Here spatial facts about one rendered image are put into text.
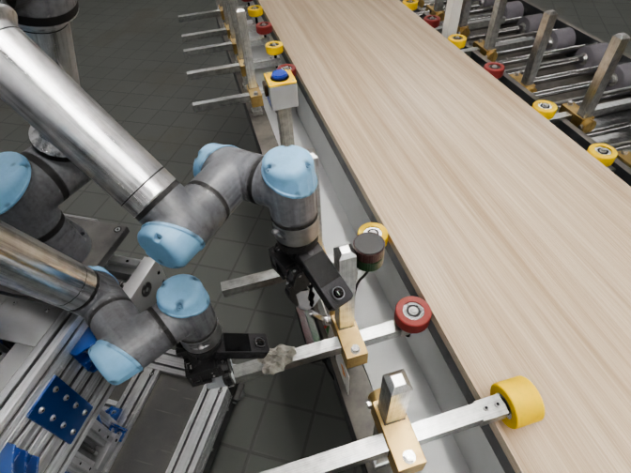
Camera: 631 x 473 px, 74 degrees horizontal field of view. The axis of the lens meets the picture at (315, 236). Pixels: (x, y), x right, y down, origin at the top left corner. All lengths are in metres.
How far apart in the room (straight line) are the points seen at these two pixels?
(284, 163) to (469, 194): 0.78
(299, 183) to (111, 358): 0.38
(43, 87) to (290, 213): 0.33
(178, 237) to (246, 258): 1.73
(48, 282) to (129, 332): 0.13
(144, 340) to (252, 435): 1.17
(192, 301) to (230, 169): 0.21
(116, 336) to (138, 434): 1.03
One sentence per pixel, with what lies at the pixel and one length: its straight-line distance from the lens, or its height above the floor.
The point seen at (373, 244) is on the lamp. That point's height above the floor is 1.13.
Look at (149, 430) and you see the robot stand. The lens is 1.71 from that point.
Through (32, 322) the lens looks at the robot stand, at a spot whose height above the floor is 0.95.
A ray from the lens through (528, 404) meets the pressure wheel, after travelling 0.85.
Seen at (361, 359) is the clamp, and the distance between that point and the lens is 0.96.
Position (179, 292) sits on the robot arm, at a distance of 0.70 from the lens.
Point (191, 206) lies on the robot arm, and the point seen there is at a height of 1.34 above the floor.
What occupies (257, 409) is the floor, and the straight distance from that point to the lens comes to 1.85.
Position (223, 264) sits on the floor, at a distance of 2.28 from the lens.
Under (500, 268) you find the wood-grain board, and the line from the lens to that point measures 1.10.
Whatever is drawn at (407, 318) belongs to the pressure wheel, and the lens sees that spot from 0.95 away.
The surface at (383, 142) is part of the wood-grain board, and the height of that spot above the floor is 0.90.
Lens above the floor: 1.71
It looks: 47 degrees down
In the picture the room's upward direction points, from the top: 4 degrees counter-clockwise
